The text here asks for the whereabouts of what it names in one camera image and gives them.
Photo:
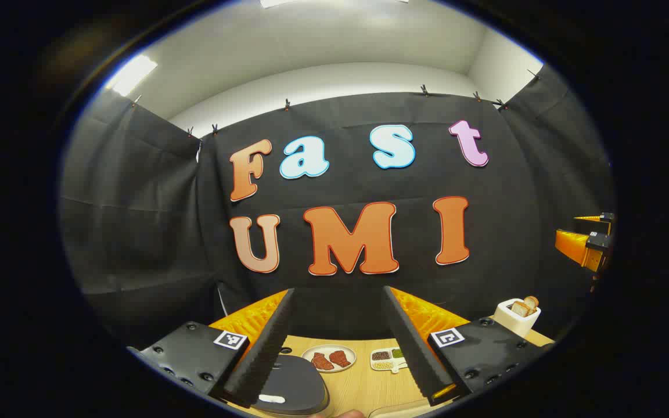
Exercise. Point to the round white plate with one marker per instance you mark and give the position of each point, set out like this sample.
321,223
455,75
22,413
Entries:
334,348

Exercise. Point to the dark grey rice cooker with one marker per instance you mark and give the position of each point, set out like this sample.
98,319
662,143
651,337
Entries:
299,383

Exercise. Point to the toasted bread slice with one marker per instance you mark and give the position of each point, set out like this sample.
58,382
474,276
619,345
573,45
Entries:
519,309
532,302

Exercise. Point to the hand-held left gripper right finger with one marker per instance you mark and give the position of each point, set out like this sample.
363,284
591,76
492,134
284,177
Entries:
413,348

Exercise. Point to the white divided grain tray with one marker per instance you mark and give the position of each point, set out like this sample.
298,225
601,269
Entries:
384,357

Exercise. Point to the black backdrop cloth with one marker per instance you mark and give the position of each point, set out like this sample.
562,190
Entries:
137,232

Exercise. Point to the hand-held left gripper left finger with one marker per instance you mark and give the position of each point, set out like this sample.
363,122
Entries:
265,354

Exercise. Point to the reddish brown meat piece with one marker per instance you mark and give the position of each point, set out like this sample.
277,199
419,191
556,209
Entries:
322,362
340,358

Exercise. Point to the pale rounded container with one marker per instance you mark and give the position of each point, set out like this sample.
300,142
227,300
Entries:
398,411

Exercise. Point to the white toaster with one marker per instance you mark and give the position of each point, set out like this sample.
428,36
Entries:
514,325

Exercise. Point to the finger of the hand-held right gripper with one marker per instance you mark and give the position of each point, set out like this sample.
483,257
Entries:
599,217
572,241

